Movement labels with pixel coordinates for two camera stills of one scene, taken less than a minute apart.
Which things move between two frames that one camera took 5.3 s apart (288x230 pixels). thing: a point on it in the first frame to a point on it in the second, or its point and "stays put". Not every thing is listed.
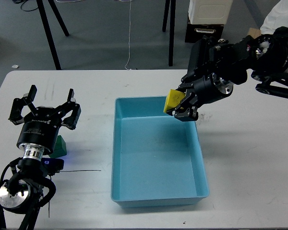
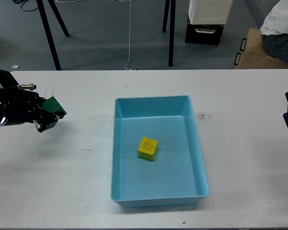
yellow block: [173, 99] to [147, 148]
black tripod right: [172, 16] stays put
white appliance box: [210, 12] stays put
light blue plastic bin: [158, 161] stays put
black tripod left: [44, 19] stays put
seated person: [283, 14] stays put
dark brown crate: [195, 31] stays put
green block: [60, 148] to [52, 105]
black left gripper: [42, 129] to [17, 106]
